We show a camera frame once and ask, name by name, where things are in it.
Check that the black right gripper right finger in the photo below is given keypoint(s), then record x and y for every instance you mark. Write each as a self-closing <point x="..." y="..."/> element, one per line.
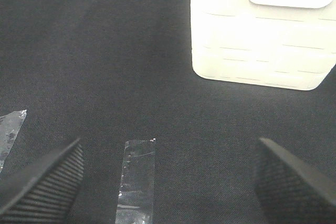
<point x="290" y="190"/>

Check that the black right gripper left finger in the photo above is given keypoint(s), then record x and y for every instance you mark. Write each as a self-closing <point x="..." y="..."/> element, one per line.
<point x="45" y="190"/>

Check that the clear tape strip middle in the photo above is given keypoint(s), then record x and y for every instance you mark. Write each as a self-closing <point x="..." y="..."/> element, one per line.
<point x="10" y="126"/>

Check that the clear tape strip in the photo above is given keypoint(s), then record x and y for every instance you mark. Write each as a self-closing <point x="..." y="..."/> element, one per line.
<point x="136" y="191"/>
<point x="10" y="126"/>

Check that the clear tape strip right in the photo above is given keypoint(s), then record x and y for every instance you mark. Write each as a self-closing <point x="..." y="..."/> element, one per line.
<point x="136" y="191"/>

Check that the black table mat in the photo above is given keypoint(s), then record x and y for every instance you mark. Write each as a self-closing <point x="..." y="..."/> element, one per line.
<point x="110" y="71"/>

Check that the cream storage bin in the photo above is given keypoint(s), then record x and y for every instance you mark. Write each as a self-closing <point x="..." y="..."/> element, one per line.
<point x="278" y="43"/>

